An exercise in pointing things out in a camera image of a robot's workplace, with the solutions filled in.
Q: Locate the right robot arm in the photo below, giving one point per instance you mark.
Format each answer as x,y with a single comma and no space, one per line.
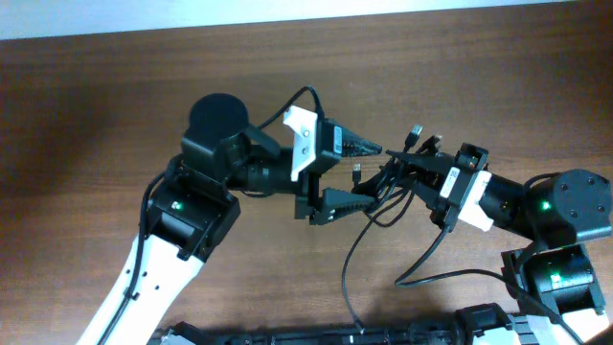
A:
558,212

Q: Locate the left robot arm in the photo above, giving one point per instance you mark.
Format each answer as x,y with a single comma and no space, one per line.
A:
188,209

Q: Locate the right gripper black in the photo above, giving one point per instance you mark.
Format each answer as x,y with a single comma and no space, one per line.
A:
456,184

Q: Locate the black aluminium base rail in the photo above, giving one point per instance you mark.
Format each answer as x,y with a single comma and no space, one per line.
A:
481,324

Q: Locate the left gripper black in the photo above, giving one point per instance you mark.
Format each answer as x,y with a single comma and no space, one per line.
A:
332,202

